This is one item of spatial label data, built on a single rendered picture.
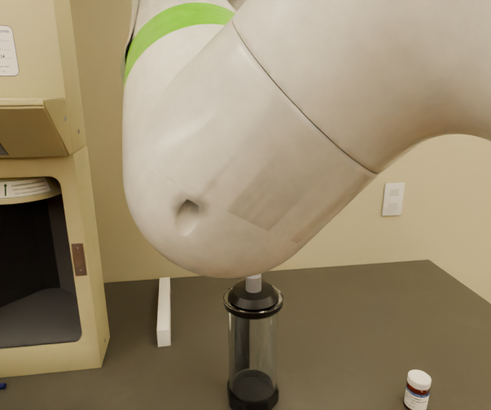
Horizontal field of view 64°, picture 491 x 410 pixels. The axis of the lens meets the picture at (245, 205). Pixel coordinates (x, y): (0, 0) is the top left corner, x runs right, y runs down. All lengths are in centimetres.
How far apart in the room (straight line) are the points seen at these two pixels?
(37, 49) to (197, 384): 70
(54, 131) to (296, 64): 58
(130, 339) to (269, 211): 88
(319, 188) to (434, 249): 141
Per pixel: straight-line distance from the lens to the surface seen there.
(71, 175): 79
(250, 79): 17
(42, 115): 68
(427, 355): 105
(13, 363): 101
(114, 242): 129
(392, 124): 17
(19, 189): 86
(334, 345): 101
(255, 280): 69
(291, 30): 17
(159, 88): 22
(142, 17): 33
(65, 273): 111
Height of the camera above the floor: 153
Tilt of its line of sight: 17 degrees down
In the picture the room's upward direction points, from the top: straight up
